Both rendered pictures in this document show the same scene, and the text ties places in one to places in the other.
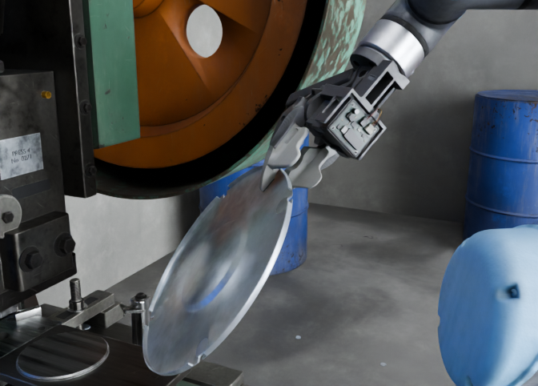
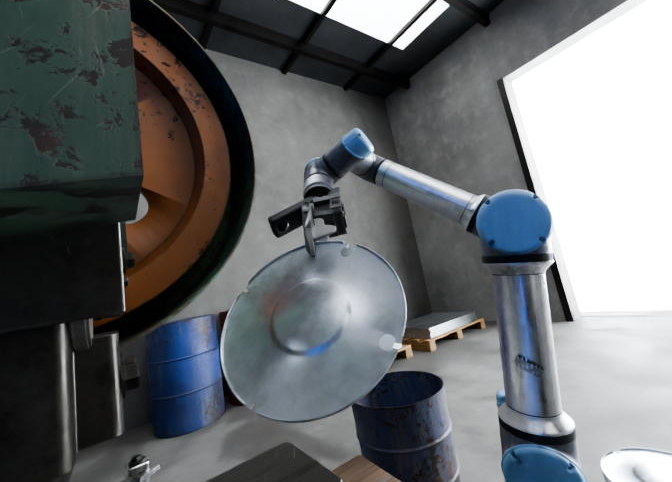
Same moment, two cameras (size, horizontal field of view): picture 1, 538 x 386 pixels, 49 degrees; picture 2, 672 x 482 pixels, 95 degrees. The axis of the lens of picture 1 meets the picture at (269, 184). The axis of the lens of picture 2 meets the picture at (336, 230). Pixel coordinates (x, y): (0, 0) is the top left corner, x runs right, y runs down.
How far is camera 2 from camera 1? 0.67 m
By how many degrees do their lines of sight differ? 66
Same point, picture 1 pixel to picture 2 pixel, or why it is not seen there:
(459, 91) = not seen: hidden behind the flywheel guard
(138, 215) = not seen: outside the picture
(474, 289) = (515, 208)
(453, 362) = (522, 243)
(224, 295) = (360, 310)
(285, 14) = (215, 187)
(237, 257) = (342, 289)
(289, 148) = (320, 227)
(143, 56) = not seen: hidden behind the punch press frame
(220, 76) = (149, 237)
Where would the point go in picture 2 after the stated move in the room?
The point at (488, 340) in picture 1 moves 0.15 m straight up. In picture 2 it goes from (543, 213) to (519, 129)
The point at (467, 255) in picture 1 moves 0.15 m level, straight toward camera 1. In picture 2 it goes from (499, 202) to (609, 170)
